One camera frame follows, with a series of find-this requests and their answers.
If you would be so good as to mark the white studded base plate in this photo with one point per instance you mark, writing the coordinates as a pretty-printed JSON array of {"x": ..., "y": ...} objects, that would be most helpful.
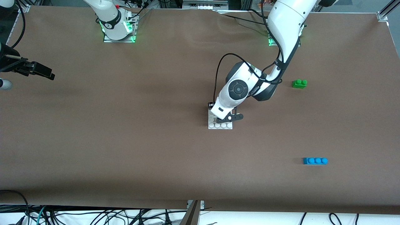
[{"x": 223, "y": 125}]

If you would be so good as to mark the aluminium strut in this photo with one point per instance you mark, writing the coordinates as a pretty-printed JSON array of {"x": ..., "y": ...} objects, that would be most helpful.
[{"x": 192, "y": 215}]

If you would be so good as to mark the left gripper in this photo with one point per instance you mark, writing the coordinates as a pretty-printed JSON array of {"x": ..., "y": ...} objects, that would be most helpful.
[{"x": 209, "y": 105}]

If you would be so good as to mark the grey metal device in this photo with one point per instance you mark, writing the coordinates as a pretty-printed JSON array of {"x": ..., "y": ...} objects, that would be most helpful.
[{"x": 204, "y": 4}]

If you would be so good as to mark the metal corner bracket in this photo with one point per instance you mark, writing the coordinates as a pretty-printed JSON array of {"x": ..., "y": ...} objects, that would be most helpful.
[
  {"x": 24, "y": 8},
  {"x": 382, "y": 16}
]

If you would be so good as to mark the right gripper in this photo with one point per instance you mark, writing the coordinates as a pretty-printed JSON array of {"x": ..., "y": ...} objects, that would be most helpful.
[{"x": 10, "y": 63}]

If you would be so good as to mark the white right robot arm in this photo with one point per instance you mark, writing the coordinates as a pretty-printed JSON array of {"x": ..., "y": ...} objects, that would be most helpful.
[{"x": 109, "y": 15}]

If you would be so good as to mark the green two-stud block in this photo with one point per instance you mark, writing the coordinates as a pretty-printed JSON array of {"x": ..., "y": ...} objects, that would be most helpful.
[{"x": 299, "y": 83}]

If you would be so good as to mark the aluminium frame rail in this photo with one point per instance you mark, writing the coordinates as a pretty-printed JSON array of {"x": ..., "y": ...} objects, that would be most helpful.
[{"x": 7, "y": 31}]

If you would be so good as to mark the blue three-stud block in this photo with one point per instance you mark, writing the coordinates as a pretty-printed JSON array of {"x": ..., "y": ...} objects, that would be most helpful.
[{"x": 315, "y": 161}]

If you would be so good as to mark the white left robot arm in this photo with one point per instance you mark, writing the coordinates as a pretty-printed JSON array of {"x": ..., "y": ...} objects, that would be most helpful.
[{"x": 287, "y": 22}]

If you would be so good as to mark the brown paper table cover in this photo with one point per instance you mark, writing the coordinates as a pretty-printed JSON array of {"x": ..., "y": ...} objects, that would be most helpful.
[{"x": 93, "y": 156}]

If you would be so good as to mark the orange red object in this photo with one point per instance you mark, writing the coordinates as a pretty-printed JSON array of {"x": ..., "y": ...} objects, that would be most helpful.
[{"x": 265, "y": 2}]

